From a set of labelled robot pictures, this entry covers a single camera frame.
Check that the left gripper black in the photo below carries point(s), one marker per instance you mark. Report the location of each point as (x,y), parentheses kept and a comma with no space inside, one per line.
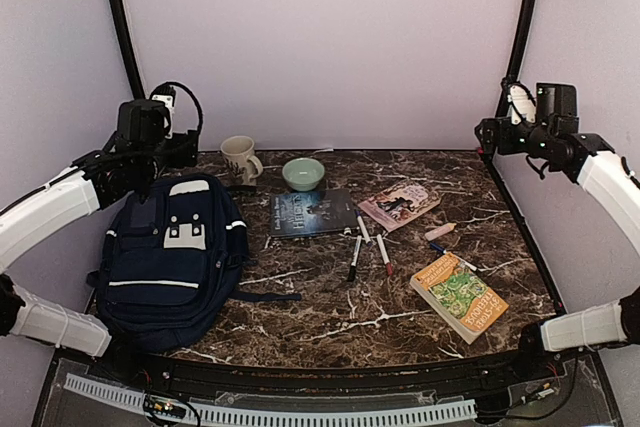
(185,150)

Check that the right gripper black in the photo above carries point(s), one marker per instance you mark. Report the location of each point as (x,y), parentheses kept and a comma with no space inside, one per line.
(491,124)

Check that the navy blue student backpack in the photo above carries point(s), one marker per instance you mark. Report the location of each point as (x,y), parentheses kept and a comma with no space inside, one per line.
(170,262)

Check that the pink illustrated paperback book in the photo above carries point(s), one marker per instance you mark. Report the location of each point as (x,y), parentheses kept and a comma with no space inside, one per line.
(400,204)

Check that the orange green paperback book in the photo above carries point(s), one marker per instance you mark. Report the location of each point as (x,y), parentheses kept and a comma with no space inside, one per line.
(459,296)

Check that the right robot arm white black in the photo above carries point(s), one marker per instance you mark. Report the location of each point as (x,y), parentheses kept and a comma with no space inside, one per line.
(543,124)

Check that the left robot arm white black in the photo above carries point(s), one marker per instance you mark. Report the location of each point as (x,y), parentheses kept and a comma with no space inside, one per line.
(143,145)

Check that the cream ceramic mug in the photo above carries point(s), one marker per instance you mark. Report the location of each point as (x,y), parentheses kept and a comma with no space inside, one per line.
(241,160)

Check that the light green ceramic bowl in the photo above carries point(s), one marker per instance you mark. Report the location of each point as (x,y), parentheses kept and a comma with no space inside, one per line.
(303,174)

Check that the blue capped thin pen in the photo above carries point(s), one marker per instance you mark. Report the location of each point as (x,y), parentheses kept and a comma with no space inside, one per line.
(441,250)

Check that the dark blue hardcover book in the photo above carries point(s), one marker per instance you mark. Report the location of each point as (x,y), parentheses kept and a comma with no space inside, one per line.
(304,214)

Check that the purple capped white marker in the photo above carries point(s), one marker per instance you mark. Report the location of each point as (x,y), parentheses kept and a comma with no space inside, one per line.
(363,229)

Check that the red capped white marker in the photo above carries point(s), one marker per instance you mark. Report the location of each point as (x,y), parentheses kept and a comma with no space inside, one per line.
(384,254)

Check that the black capped white marker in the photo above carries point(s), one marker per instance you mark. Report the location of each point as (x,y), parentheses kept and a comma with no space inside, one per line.
(354,260)

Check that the small circuit board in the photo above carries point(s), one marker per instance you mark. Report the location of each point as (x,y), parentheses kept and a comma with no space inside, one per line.
(163,408)

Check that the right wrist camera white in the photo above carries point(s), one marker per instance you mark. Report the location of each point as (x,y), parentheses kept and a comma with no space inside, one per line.
(521,105)

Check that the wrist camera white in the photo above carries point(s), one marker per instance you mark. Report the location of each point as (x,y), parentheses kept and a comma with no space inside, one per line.
(167,95)
(521,105)

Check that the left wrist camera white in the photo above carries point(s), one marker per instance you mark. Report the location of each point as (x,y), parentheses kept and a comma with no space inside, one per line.
(167,95)

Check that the right black frame post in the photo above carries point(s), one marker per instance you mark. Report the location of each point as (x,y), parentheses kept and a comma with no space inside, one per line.
(520,41)

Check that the black frame post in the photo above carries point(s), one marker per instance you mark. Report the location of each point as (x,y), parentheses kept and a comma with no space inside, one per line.
(520,41)
(126,48)

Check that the left black frame post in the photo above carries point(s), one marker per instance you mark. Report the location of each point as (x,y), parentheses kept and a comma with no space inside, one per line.
(126,48)

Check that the black front rail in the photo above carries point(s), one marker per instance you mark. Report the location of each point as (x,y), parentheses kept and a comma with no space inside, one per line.
(186,372)

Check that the white slotted cable duct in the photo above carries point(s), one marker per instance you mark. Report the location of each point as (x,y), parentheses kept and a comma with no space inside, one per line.
(271,414)

